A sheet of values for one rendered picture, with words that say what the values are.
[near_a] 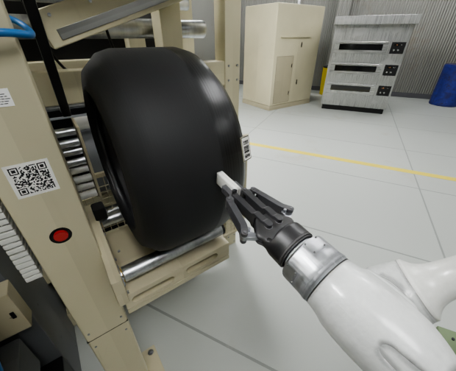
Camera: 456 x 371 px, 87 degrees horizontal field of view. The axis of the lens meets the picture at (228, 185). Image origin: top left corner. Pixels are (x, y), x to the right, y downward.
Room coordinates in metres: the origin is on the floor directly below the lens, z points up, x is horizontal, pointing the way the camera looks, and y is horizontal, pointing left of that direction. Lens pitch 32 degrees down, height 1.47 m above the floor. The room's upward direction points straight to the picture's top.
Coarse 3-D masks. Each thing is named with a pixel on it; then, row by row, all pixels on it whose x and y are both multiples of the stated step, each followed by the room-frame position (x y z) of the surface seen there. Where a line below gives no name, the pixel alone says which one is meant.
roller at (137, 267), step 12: (216, 228) 0.61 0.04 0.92; (192, 240) 0.56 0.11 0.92; (204, 240) 0.57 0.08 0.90; (156, 252) 0.50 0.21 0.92; (168, 252) 0.51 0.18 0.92; (180, 252) 0.52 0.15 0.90; (132, 264) 0.46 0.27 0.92; (144, 264) 0.47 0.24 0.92; (156, 264) 0.48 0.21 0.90; (132, 276) 0.44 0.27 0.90
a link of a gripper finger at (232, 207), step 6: (228, 198) 0.38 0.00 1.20; (228, 204) 0.37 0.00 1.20; (234, 204) 0.37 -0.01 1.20; (228, 210) 0.37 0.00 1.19; (234, 210) 0.35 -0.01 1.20; (234, 216) 0.35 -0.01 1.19; (240, 216) 0.34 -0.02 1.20; (234, 222) 0.34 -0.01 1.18; (240, 222) 0.32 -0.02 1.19; (240, 228) 0.32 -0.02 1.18; (246, 228) 0.31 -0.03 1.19; (246, 234) 0.30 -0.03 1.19; (240, 240) 0.30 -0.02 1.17
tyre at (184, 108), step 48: (144, 48) 0.66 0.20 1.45; (96, 96) 0.52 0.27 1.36; (144, 96) 0.48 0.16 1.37; (192, 96) 0.53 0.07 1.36; (96, 144) 0.75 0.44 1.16; (144, 144) 0.42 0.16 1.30; (192, 144) 0.46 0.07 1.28; (240, 144) 0.53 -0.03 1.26; (144, 192) 0.40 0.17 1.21; (192, 192) 0.43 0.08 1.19; (144, 240) 0.44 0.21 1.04
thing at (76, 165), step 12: (60, 120) 0.92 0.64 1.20; (72, 120) 0.91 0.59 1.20; (60, 132) 0.81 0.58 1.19; (72, 132) 0.83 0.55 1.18; (60, 144) 0.79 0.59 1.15; (72, 144) 0.81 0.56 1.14; (84, 144) 0.83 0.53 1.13; (72, 156) 0.91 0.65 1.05; (84, 156) 0.83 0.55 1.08; (72, 168) 0.81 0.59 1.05; (84, 168) 0.83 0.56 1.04; (84, 180) 0.81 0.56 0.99; (96, 180) 0.83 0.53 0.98; (84, 192) 0.81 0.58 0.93; (96, 192) 0.82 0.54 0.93
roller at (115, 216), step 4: (112, 212) 0.70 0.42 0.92; (116, 212) 0.70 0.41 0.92; (120, 212) 0.70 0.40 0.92; (108, 216) 0.68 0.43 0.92; (112, 216) 0.68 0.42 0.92; (116, 216) 0.69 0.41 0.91; (120, 216) 0.69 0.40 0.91; (104, 220) 0.66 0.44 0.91; (108, 220) 0.67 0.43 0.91; (112, 220) 0.67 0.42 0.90; (116, 220) 0.68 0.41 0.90; (120, 220) 0.69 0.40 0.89; (104, 224) 0.66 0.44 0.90; (108, 224) 0.66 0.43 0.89; (112, 224) 0.67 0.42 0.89
